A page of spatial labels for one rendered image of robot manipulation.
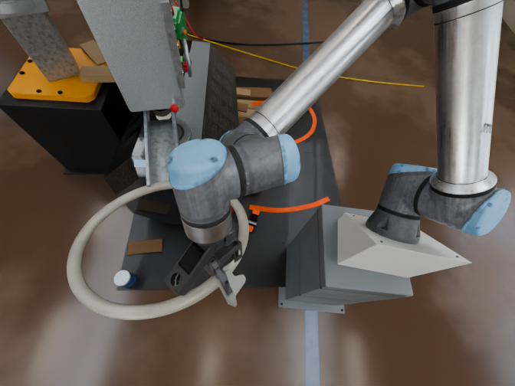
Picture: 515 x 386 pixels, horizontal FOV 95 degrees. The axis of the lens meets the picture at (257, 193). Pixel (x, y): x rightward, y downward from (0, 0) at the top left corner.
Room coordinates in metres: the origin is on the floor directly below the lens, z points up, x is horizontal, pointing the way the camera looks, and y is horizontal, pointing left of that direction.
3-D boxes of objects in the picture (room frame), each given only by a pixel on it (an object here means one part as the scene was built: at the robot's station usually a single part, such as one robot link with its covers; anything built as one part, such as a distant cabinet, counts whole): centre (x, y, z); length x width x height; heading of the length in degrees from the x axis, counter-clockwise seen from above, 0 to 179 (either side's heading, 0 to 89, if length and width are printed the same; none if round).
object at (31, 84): (1.20, 1.43, 0.76); 0.49 x 0.49 x 0.05; 13
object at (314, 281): (0.41, -0.55, 0.43); 0.50 x 0.50 x 0.85; 6
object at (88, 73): (1.20, 1.17, 0.81); 0.20 x 0.10 x 0.05; 111
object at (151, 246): (0.35, 0.75, 0.02); 0.25 x 0.10 x 0.01; 109
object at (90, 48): (1.40, 1.30, 0.80); 0.20 x 0.10 x 0.05; 57
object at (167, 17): (0.76, 0.39, 1.40); 0.08 x 0.03 x 0.28; 25
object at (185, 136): (0.78, 0.52, 0.90); 0.21 x 0.21 x 0.01
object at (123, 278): (0.10, 0.77, 0.08); 0.10 x 0.10 x 0.13
